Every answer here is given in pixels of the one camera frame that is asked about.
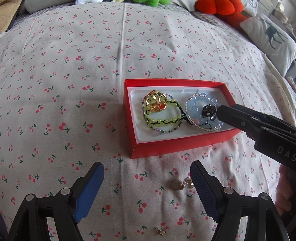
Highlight clear crystal bead bracelet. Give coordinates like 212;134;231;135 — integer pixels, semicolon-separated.
184;92;224;133

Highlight black hair claw clip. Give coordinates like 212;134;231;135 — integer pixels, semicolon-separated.
202;104;217;120

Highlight light blue bead bracelet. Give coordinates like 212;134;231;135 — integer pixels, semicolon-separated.
186;93;224;130

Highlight gold interlocked rings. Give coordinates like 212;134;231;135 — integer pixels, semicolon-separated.
144;90;168;114

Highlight person's right hand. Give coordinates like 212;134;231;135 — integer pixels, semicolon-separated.
275;165;293;215

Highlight deer print white pillow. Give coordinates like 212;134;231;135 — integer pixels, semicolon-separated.
239;14;295;76

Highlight small gold charm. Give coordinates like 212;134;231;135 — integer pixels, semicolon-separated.
154;226;169;236

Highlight pearl gold earring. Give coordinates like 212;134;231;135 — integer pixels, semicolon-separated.
170;177;194;190

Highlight red orange plush pumpkin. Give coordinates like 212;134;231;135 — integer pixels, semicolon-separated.
195;0;248;30

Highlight white patterned pillow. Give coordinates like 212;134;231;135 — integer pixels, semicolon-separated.
241;0;258;16

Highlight cherry print bed sheet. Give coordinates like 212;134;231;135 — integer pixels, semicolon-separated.
1;3;295;240

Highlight green plush toy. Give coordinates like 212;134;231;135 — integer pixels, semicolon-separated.
133;0;170;7

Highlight grey pillow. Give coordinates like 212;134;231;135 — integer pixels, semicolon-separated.
24;0;74;14

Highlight beige quilted blanket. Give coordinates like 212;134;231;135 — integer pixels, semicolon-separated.
0;0;22;33

